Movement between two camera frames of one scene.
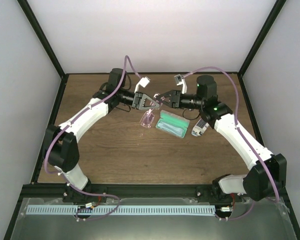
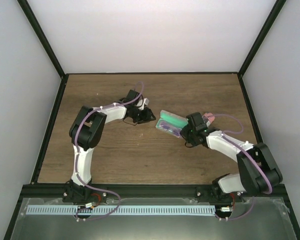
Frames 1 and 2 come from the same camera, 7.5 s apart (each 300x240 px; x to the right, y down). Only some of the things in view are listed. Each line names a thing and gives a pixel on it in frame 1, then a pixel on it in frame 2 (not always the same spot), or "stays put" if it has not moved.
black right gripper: (176, 98) → (184, 132)
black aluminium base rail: (124, 190) stays put
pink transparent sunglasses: (148, 118) → (166, 127)
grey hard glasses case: (172, 124) stays put
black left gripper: (137, 102) → (145, 117)
